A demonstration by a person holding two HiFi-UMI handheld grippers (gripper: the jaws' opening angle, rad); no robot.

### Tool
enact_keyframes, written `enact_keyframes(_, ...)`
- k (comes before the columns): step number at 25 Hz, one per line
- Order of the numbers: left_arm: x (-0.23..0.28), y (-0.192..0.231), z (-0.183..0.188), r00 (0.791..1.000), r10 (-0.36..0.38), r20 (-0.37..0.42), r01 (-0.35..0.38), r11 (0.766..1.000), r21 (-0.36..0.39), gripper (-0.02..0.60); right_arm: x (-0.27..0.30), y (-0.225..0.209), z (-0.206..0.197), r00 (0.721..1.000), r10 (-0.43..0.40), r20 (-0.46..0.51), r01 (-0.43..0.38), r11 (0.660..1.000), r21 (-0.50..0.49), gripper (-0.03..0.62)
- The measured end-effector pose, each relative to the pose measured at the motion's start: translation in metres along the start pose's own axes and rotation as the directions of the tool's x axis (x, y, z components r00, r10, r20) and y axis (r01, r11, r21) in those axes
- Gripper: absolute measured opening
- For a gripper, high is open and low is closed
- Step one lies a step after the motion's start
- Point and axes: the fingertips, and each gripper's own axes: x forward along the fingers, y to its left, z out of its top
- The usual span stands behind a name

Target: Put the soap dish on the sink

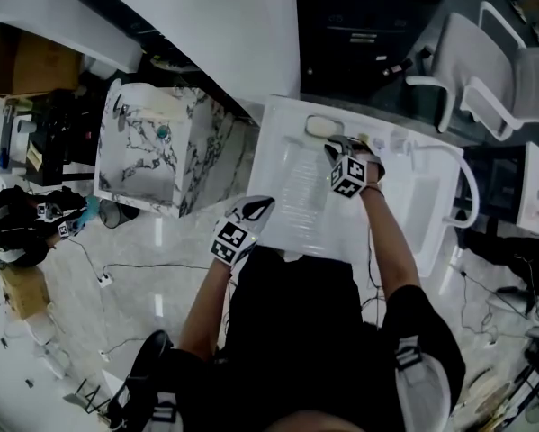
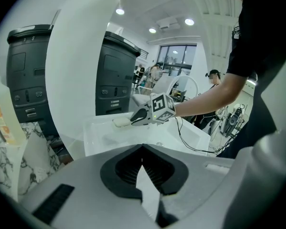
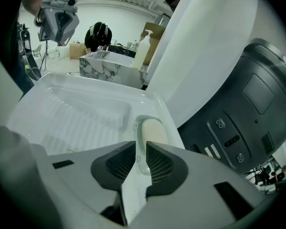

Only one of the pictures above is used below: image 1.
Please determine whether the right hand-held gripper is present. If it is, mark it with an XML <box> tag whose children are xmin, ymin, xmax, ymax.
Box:
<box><xmin>323</xmin><ymin>134</ymin><xmax>387</xmax><ymax>200</ymax></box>

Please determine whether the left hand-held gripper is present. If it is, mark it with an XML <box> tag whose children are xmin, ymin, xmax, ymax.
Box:
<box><xmin>209</xmin><ymin>194</ymin><xmax>277</xmax><ymax>267</ymax></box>

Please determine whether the white plastic sink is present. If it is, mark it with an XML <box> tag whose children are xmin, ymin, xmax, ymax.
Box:
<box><xmin>249</xmin><ymin>94</ymin><xmax>466</xmax><ymax>279</ymax></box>

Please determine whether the person's right forearm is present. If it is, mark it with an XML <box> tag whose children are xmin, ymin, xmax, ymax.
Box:
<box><xmin>357</xmin><ymin>181</ymin><xmax>422</xmax><ymax>303</ymax></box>

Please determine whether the person's left forearm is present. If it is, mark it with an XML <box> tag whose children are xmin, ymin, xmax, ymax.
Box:
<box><xmin>176</xmin><ymin>256</ymin><xmax>234</xmax><ymax>363</ymax></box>

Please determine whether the marble pattern sink cabinet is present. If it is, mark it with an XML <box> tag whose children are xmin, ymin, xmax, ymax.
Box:
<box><xmin>93</xmin><ymin>77</ymin><xmax>239</xmax><ymax>219</ymax></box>

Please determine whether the black cabinet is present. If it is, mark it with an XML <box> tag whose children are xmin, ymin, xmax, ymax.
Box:
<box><xmin>294</xmin><ymin>0</ymin><xmax>460</xmax><ymax>101</ymax></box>

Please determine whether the person's black shirt torso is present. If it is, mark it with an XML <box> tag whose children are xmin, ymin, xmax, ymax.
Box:
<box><xmin>149</xmin><ymin>244</ymin><xmax>467</xmax><ymax>432</ymax></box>

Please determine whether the black mesh waste bin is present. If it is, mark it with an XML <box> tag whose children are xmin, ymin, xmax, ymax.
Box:
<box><xmin>98</xmin><ymin>198</ymin><xmax>141</xmax><ymax>230</ymax></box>

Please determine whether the grey office chair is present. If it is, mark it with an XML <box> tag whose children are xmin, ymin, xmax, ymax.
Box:
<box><xmin>478</xmin><ymin>0</ymin><xmax>539</xmax><ymax>128</ymax></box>
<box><xmin>405</xmin><ymin>12</ymin><xmax>525</xmax><ymax>142</ymax></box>

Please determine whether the chrome faucet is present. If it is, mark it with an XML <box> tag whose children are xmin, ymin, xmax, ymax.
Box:
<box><xmin>114</xmin><ymin>103</ymin><xmax>131</xmax><ymax>131</ymax></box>

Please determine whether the white desk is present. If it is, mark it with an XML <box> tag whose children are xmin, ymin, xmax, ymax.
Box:
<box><xmin>0</xmin><ymin>0</ymin><xmax>301</xmax><ymax>101</ymax></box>

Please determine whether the black shelf unit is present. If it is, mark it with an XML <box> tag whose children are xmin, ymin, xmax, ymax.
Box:
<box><xmin>24</xmin><ymin>86</ymin><xmax>104</xmax><ymax>188</ymax></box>

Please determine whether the small cardboard box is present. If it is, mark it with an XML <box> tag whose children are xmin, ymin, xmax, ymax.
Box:
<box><xmin>0</xmin><ymin>265</ymin><xmax>52</xmax><ymax>321</ymax></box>

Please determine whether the large cardboard box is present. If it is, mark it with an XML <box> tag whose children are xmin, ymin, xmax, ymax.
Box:
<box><xmin>0</xmin><ymin>22</ymin><xmax>84</xmax><ymax>99</ymax></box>

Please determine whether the black floor cable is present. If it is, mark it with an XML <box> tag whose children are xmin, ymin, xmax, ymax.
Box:
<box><xmin>68</xmin><ymin>237</ymin><xmax>214</xmax><ymax>283</ymax></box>

